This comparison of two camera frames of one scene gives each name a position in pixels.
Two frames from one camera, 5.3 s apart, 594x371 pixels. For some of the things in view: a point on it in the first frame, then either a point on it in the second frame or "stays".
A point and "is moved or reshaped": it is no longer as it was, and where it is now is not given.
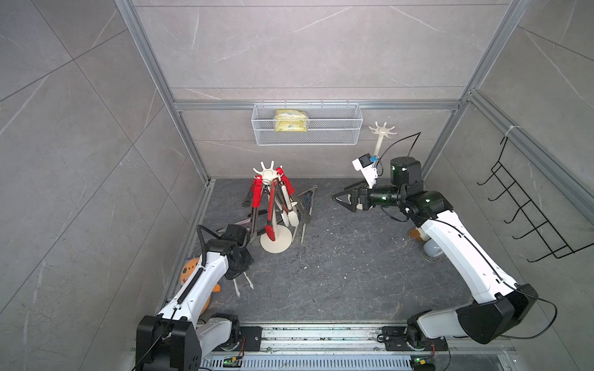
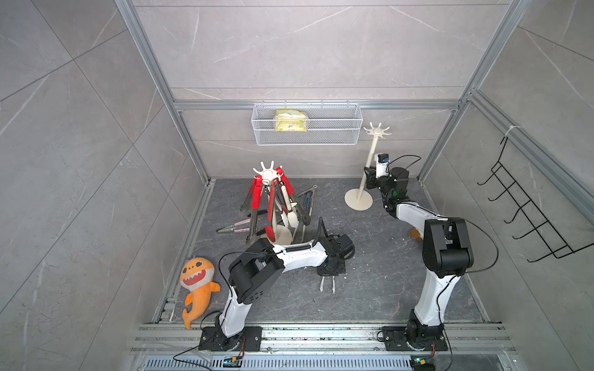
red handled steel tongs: (290, 191) stays
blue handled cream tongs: (306, 212) stays
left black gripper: (248, 260) -> (341, 270)
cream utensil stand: (283, 236) stays
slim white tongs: (248, 280) is moved or reshaped
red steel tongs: (270, 227) stays
